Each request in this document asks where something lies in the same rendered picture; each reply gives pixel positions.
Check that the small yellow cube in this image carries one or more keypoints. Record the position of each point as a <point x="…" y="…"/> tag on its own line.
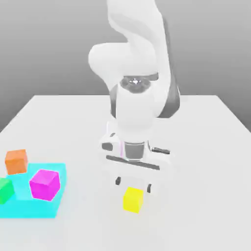
<point x="133" y="200"/>

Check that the small green cube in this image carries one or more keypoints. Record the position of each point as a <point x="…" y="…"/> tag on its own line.
<point x="5" y="190"/>

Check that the small orange cube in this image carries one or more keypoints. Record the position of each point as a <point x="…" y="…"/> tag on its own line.
<point x="16" y="161"/>

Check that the large cyan box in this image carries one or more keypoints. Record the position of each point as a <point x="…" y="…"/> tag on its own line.
<point x="29" y="208"/>

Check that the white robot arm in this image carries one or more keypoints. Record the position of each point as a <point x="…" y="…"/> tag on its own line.
<point x="135" y="109"/>

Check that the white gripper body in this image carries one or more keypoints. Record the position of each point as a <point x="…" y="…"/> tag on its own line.
<point x="133" y="169"/>

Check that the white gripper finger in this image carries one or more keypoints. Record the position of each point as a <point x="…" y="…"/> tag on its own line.
<point x="149" y="188"/>
<point x="118" y="180"/>

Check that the small magenta cube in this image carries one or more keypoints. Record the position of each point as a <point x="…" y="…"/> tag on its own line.
<point x="45" y="185"/>

